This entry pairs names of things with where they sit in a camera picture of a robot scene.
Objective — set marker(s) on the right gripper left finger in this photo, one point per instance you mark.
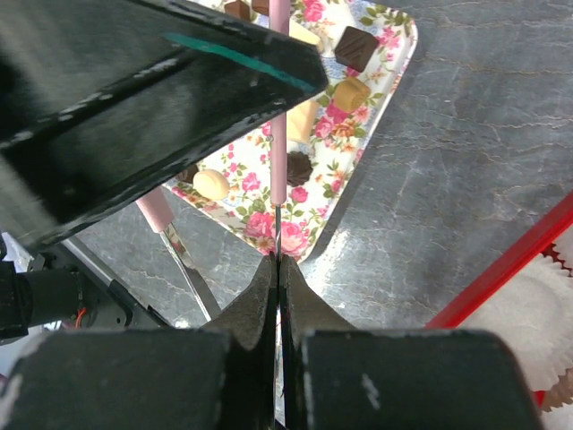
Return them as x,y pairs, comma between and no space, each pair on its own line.
220,376

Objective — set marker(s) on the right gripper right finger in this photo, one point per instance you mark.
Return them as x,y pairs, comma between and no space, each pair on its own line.
339,377

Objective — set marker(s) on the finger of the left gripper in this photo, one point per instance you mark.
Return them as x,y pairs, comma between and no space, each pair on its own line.
103,101

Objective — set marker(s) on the pink-tipped metal tongs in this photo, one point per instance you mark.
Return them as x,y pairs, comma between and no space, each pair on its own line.
156,210

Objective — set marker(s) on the red chocolate box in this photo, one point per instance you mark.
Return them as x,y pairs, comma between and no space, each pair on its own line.
525,297

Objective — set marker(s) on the dark flower-shaped chocolate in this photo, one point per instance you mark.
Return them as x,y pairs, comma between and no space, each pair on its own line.
299,168

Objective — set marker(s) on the floral serving tray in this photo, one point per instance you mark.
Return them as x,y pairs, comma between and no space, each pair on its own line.
337,139

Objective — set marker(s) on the cream oval chocolate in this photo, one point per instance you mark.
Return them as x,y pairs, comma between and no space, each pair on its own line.
211,184

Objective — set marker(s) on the white bar chocolate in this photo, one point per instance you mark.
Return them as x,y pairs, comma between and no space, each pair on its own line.
299,121

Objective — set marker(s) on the tan round chocolate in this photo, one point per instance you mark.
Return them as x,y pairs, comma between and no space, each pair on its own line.
350,94

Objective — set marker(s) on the dark square chocolate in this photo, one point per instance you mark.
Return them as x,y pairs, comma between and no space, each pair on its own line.
355,48

